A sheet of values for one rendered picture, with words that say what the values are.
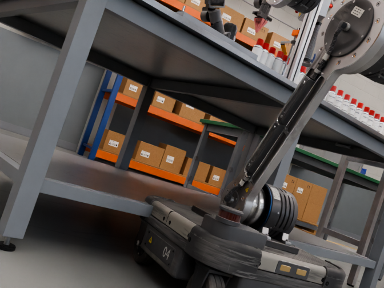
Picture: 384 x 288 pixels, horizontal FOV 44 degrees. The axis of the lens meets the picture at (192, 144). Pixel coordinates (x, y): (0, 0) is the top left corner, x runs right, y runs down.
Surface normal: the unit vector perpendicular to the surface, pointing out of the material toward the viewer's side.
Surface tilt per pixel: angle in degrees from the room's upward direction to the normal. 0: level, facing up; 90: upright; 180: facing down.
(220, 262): 90
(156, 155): 90
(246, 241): 90
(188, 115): 90
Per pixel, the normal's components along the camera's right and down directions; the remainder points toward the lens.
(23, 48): 0.44, 0.12
